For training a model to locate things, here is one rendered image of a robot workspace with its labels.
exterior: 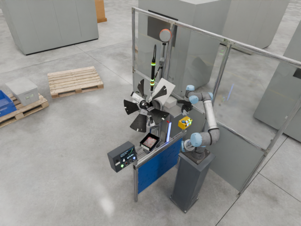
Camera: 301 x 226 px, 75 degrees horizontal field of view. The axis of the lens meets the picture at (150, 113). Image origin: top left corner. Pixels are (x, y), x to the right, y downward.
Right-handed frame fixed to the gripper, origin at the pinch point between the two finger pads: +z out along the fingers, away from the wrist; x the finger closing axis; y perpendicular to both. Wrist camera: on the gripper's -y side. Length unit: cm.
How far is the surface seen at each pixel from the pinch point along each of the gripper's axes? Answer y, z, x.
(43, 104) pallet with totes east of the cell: -303, 133, -76
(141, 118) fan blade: -54, 37, -12
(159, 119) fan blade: -29.2, 25.1, -4.3
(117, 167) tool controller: -8, 31, -81
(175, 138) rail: -13, 58, 12
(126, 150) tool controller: -11, 18, -68
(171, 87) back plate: -54, 10, 41
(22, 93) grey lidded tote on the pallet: -309, 97, -104
